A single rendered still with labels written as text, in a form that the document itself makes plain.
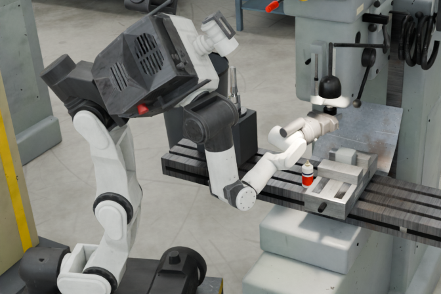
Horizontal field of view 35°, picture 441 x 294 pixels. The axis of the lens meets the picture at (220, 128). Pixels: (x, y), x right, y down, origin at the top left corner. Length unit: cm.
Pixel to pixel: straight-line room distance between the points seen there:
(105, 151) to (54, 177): 238
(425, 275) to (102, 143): 176
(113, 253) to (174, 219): 155
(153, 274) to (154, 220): 128
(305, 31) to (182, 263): 108
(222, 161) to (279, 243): 55
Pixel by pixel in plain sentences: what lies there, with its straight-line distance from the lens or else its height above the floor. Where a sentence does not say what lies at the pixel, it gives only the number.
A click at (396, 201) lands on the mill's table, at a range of 257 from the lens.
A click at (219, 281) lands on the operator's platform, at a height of 40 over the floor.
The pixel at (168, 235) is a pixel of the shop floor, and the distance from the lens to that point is 402.
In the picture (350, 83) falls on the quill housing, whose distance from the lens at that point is 235.
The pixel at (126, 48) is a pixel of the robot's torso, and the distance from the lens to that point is 207.
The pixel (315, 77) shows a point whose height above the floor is 144.
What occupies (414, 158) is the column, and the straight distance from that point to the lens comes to 294.
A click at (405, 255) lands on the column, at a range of 322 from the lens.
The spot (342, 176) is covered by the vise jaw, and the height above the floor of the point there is 105.
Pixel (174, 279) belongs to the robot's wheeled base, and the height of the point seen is 59.
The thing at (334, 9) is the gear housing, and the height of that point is 167.
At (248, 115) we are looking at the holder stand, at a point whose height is 115.
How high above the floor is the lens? 242
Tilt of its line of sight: 29 degrees down
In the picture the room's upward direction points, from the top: 4 degrees counter-clockwise
